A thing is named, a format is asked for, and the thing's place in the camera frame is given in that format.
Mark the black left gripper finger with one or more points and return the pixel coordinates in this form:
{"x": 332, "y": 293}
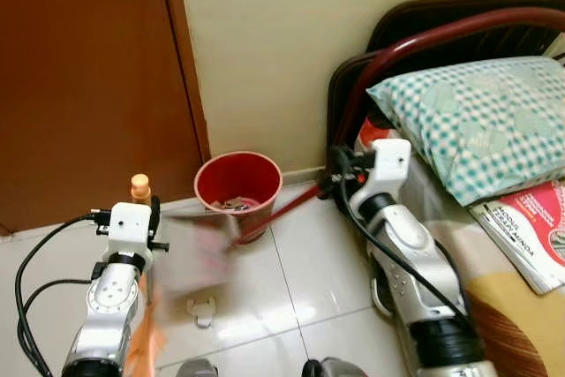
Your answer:
{"x": 155, "y": 207}

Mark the orange broom with metal rod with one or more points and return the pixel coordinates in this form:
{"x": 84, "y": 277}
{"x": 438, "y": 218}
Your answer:
{"x": 139, "y": 187}

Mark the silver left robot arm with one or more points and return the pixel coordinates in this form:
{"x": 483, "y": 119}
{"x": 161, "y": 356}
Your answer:
{"x": 110, "y": 299}

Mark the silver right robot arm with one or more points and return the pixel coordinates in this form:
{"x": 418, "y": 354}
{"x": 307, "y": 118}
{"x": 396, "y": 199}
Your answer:
{"x": 406, "y": 246}

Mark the white floor door stopper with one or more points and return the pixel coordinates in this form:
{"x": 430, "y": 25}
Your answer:
{"x": 201, "y": 309}

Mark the crumpled rubbish scraps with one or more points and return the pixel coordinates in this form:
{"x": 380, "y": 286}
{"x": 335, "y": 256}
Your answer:
{"x": 235, "y": 205}

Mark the red plastic waste bin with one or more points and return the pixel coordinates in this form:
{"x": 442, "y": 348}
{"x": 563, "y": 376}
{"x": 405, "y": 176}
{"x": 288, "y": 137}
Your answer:
{"x": 252, "y": 174}

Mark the grey robot left leg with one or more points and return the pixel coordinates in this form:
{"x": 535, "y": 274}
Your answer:
{"x": 196, "y": 368}

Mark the grey robot leg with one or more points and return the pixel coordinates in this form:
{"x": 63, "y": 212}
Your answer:
{"x": 340, "y": 368}
{"x": 196, "y": 368}

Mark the green white checkered pillow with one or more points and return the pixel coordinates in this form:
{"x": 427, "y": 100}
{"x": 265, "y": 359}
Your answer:
{"x": 481, "y": 125}

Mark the brown wooden door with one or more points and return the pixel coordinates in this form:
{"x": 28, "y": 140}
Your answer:
{"x": 79, "y": 86}

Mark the pink and white book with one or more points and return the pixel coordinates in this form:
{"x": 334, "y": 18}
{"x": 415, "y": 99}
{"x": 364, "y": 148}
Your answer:
{"x": 530, "y": 227}

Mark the beige orange patterned bed sheet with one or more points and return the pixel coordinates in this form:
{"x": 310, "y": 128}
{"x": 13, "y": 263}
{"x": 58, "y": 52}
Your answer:
{"x": 516, "y": 311}

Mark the dark brown bed headboard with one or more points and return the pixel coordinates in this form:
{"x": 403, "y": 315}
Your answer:
{"x": 459, "y": 11}

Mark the grey robot right leg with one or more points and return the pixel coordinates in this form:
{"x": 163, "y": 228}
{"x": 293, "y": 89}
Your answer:
{"x": 340, "y": 368}

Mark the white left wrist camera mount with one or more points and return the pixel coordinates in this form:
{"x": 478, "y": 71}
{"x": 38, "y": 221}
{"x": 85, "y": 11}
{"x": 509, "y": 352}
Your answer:
{"x": 131, "y": 227}

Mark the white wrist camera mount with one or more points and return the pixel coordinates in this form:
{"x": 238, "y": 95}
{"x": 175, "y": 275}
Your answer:
{"x": 131, "y": 227}
{"x": 386, "y": 165}

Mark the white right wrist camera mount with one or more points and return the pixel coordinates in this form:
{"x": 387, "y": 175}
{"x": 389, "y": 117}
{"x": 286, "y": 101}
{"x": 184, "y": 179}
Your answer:
{"x": 386, "y": 165}

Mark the brown wooden door frame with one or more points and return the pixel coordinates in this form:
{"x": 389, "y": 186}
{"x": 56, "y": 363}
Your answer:
{"x": 185, "y": 59}

